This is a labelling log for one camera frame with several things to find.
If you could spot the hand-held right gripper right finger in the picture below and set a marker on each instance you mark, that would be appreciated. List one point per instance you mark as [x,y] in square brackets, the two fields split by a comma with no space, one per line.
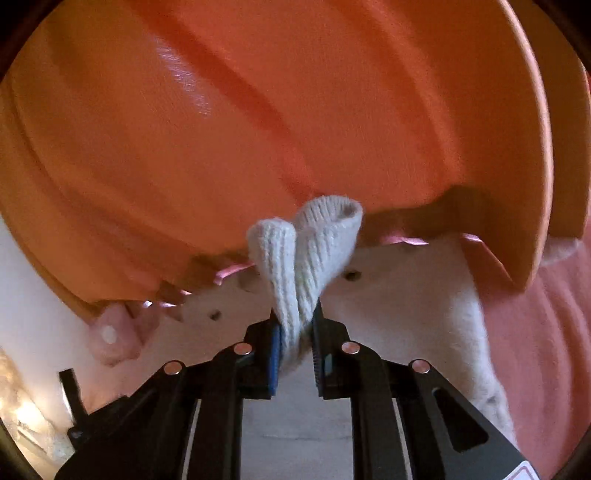
[326,365]

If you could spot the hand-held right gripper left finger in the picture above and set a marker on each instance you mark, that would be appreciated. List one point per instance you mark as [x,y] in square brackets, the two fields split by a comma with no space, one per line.
[274,353]

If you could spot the white knit sock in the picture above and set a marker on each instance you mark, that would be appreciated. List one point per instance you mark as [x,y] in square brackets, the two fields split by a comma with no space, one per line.
[286,277]

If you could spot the white garment with pink ribbon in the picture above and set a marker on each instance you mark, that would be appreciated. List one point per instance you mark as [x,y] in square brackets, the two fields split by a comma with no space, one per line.
[406,300]

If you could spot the sunlit white cloth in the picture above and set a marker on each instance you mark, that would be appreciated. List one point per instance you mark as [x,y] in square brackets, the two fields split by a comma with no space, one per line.
[23,410]

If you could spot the pink flower-shaped plush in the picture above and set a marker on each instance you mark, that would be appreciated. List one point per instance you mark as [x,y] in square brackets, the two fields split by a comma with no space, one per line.
[111,337]

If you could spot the pink bed sheet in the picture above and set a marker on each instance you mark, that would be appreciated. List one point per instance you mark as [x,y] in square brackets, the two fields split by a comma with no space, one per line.
[545,346]

